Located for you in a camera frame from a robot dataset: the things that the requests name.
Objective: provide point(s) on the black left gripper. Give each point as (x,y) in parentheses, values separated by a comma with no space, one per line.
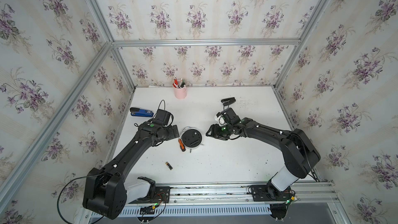
(172,135)

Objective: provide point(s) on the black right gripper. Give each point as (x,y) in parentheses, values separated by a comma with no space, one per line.
(215,133)

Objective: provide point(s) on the orange handled screwdriver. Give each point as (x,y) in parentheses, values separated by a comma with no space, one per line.
(181,145)

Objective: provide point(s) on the black gold AA battery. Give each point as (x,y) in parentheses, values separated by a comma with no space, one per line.
(169,165)

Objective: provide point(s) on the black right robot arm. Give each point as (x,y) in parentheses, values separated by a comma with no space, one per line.
(299,154)

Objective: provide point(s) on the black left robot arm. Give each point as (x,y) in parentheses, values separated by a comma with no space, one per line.
(105,192)

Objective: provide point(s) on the black stapler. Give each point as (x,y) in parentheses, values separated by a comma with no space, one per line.
(228,101)

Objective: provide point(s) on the blue stapler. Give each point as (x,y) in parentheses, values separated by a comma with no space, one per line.
(139,112)

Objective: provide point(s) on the pink pen holder cup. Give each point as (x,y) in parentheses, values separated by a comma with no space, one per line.
(180,93)

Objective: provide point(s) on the pens in pink cup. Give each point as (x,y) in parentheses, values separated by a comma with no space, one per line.
(178,83)

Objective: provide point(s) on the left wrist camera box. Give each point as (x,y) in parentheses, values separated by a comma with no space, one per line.
(163,118)

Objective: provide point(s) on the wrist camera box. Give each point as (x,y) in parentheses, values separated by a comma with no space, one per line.
(227,116)
(163,118)

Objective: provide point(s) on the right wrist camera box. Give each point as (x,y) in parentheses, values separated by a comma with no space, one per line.
(227,116)

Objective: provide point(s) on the aluminium front rail frame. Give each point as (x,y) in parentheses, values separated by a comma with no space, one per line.
(194,200)

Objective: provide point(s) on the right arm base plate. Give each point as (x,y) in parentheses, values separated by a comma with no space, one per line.
(268,193)

